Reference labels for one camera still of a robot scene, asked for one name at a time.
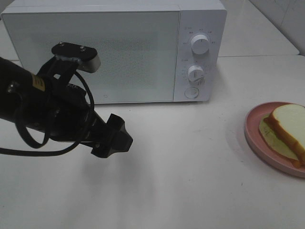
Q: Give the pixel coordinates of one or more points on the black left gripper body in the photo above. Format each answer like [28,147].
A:
[66,105]

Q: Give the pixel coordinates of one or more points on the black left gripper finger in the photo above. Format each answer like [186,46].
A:
[110,137]

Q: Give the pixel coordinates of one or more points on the round door release button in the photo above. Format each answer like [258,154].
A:
[191,92]

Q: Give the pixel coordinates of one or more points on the white microwave knob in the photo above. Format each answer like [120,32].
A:
[200,43]
[195,74]

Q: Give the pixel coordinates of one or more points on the pink round plate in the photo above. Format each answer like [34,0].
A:
[259,146]

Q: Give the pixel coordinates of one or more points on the white bread sandwich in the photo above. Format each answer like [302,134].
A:
[283,130]

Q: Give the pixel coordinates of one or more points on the white microwave door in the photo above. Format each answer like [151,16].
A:
[137,49]

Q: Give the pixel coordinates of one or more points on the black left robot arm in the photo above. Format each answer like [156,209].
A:
[18,105]

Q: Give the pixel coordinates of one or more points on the white microwave oven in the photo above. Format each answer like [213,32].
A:
[195,16]

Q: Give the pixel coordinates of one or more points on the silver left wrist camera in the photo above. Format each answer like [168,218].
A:
[86,57]

